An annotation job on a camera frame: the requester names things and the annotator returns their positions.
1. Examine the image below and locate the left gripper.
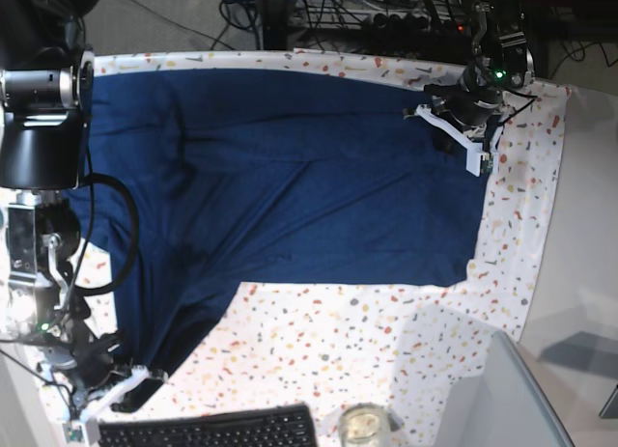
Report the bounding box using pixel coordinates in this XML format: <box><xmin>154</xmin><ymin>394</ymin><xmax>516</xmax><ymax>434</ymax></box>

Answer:
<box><xmin>424</xmin><ymin>77</ymin><xmax>503</xmax><ymax>131</ymax></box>

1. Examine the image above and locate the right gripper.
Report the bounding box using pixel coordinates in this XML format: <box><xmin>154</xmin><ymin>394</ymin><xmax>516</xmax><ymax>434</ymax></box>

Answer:
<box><xmin>38</xmin><ymin>330</ymin><xmax>124</xmax><ymax>399</ymax></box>

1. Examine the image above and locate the blue t-shirt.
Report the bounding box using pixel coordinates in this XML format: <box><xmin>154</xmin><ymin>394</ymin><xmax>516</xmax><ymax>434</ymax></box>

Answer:
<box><xmin>62</xmin><ymin>68</ymin><xmax>493</xmax><ymax>412</ymax></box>

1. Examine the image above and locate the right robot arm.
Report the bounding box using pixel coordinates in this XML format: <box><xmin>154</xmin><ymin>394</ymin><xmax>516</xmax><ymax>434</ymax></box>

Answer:
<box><xmin>1</xmin><ymin>0</ymin><xmax>139</xmax><ymax>402</ymax></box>

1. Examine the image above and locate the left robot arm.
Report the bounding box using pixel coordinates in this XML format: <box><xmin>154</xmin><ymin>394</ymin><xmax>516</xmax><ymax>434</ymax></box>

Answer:
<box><xmin>424</xmin><ymin>0</ymin><xmax>536</xmax><ymax>132</ymax></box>

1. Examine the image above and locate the black power strip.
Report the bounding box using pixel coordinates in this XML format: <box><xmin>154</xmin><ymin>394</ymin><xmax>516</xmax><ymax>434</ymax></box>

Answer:
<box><xmin>289</xmin><ymin>2</ymin><xmax>469</xmax><ymax>36</ymax></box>

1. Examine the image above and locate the black keyboard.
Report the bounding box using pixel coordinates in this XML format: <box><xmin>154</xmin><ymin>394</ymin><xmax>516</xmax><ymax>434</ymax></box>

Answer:
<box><xmin>98</xmin><ymin>405</ymin><xmax>318</xmax><ymax>447</ymax></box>

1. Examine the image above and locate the terrazzo patterned tablecloth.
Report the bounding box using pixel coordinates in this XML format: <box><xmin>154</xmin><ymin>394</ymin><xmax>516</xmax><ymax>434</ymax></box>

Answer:
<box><xmin>88</xmin><ymin>50</ymin><xmax>572</xmax><ymax>446</ymax></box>

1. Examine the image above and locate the glass jar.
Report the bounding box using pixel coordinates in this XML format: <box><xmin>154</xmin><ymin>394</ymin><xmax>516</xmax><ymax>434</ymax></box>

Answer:
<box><xmin>338</xmin><ymin>404</ymin><xmax>391</xmax><ymax>447</ymax></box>

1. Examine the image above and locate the grey monitor edge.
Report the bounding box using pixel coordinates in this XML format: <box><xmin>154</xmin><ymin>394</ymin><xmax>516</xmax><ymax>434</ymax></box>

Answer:
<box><xmin>435</xmin><ymin>331</ymin><xmax>574</xmax><ymax>446</ymax></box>

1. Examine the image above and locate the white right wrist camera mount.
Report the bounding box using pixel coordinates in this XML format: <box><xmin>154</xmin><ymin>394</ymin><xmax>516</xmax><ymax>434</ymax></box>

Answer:
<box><xmin>60</xmin><ymin>365</ymin><xmax>168</xmax><ymax>446</ymax></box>

